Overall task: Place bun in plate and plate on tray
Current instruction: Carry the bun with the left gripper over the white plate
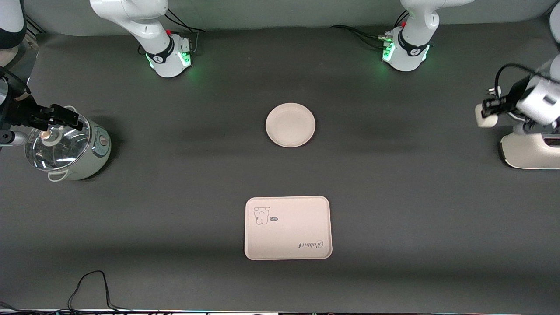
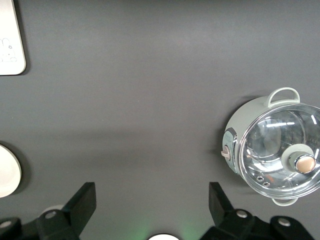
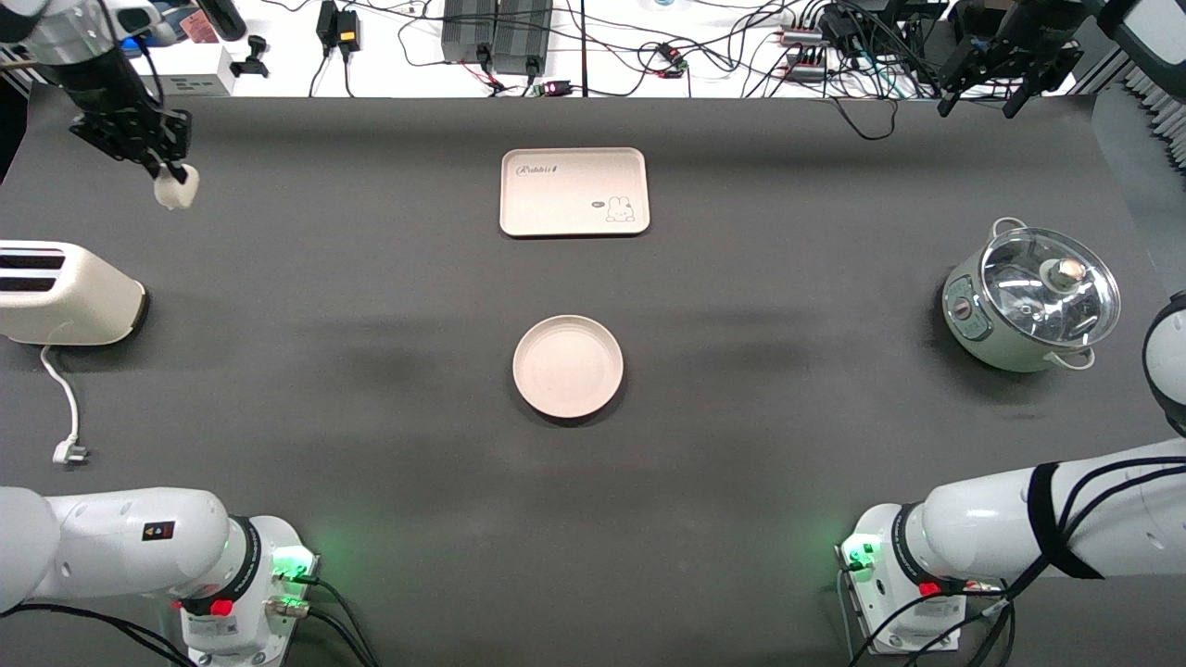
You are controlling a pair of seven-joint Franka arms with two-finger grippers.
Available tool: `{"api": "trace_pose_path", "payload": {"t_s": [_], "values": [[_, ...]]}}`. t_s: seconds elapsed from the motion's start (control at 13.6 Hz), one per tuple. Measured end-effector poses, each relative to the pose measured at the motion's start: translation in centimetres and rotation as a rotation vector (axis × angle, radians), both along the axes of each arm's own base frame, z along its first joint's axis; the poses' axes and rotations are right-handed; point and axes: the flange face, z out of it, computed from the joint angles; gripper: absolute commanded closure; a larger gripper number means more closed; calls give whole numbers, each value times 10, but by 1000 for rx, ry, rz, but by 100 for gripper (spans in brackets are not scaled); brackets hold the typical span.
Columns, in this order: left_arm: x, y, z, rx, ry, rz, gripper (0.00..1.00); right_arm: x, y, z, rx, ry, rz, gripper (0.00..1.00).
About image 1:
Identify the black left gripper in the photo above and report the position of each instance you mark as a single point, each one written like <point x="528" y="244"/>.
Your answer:
<point x="512" y="100"/>

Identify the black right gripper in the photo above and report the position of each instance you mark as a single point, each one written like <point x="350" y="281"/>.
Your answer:
<point x="22" y="113"/>

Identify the small white bun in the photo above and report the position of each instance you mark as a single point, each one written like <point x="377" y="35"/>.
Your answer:
<point x="483" y="121"/>

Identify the round cream plate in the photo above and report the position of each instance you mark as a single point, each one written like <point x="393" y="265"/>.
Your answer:
<point x="290" y="125"/>

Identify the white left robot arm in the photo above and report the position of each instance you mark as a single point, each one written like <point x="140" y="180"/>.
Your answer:
<point x="411" y="48"/>

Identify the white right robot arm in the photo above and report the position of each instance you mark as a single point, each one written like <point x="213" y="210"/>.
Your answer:
<point x="162" y="57"/>

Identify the cream tray with rabbit print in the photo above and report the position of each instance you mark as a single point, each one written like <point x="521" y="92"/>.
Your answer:
<point x="288" y="236"/>

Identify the white power plug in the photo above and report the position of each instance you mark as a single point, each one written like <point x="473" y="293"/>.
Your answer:
<point x="494" y="90"/>

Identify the glass pot lid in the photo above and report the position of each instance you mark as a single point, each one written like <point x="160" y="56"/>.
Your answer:
<point x="57" y="153"/>

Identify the pale green electric pot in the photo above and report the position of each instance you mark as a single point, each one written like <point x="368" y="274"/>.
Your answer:
<point x="94" y="157"/>

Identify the white countertop appliance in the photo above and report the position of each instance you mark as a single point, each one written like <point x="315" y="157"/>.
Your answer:
<point x="525" y="153"/>

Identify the beige background object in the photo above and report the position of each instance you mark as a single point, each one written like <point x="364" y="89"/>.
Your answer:
<point x="6" y="54"/>

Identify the aluminium frame rail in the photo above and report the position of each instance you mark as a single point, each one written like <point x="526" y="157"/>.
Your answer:
<point x="34" y="26"/>

